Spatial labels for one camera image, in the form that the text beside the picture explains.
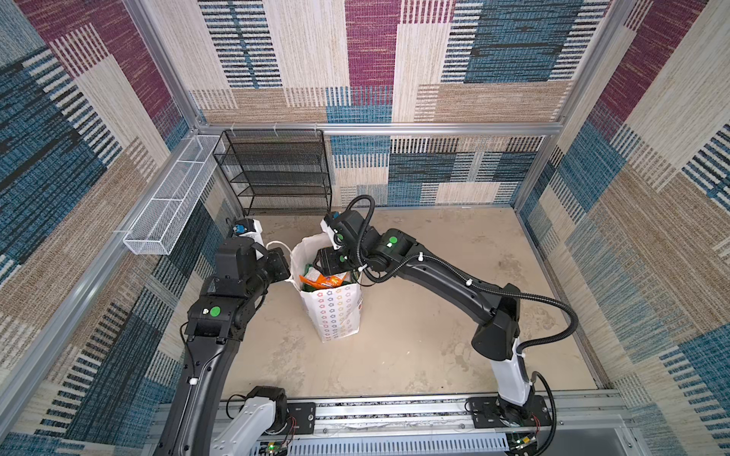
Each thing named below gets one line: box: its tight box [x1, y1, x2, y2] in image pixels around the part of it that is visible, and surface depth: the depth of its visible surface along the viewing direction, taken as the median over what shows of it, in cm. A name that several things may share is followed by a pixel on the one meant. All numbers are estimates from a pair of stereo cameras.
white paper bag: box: [284, 232, 364, 343], surface depth 75 cm
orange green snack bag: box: [298, 272, 346, 288], surface depth 76 cm
